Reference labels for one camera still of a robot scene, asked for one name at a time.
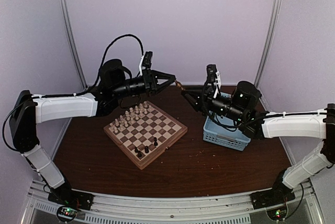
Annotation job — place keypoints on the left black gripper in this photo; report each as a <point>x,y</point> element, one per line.
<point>152,75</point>

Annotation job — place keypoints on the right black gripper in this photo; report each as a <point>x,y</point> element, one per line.
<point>205,98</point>

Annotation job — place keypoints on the light blue plastic basket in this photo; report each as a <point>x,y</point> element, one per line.
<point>220,128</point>

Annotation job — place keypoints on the wooden chess board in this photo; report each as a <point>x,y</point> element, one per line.
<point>164,127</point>

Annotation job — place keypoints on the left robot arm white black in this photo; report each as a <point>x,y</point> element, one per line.
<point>98,101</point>

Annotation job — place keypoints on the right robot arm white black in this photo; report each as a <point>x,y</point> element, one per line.
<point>240,107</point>

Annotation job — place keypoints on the row of white chess pieces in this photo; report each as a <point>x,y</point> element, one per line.
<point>136,118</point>

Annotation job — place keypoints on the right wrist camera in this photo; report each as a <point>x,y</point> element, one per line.
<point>214,78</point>

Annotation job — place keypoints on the left aluminium frame post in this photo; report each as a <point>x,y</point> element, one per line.
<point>71,42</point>

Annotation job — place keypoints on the aluminium frame post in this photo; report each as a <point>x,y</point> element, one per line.
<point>71,42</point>
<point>276,7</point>

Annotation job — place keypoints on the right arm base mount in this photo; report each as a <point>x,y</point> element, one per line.
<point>268,198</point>

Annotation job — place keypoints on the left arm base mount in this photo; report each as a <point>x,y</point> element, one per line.
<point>76,200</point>

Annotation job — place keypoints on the right aluminium frame post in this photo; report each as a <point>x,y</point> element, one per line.
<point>276,7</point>

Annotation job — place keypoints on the front aluminium rail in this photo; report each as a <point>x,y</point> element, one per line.
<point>232,208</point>

